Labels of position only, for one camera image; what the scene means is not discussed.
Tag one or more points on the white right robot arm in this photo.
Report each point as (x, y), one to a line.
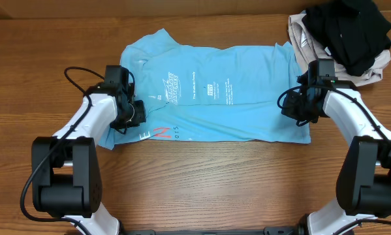
(363, 187)

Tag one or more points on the black folded garment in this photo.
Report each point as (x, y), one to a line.
(355, 32)

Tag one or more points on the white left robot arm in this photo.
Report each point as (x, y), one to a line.
(66, 180)

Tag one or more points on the beige folded garment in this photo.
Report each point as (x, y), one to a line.
(308, 49)

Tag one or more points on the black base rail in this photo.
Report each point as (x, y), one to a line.
(208, 231)

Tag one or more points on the light blue printed t-shirt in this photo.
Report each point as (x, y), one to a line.
(204, 94)

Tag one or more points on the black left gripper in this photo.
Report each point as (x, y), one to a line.
(138, 113)

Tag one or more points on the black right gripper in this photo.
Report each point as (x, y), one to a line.
(291, 106)

